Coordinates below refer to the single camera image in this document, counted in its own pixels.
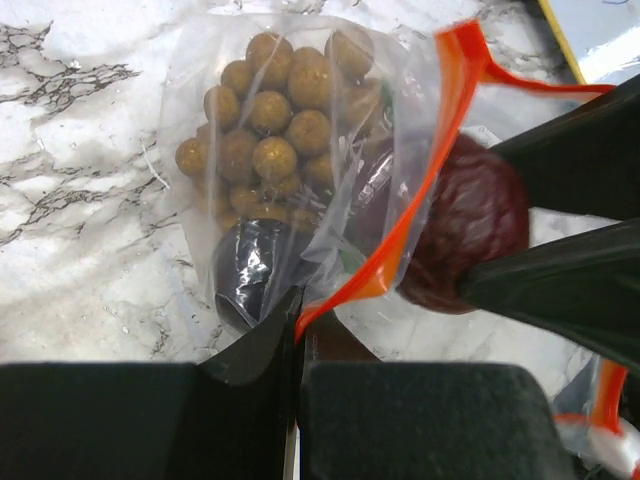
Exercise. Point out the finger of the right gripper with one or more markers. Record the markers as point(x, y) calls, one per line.
point(585, 162)
point(583, 287)

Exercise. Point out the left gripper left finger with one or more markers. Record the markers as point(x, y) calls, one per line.
point(229, 417)

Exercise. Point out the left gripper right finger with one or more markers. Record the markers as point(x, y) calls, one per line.
point(362, 418)

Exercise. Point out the dark red fake fruit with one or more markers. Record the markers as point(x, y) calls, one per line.
point(479, 212)

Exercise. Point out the clear orange zip bag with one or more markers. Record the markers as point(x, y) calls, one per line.
point(436, 89)

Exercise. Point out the dark purple fake eggplant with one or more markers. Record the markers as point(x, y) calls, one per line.
point(254, 265)

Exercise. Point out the brown fake grape bunch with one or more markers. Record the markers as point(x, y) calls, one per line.
point(279, 123)

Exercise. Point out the small whiteboard yellow frame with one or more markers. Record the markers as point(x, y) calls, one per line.
point(599, 38)

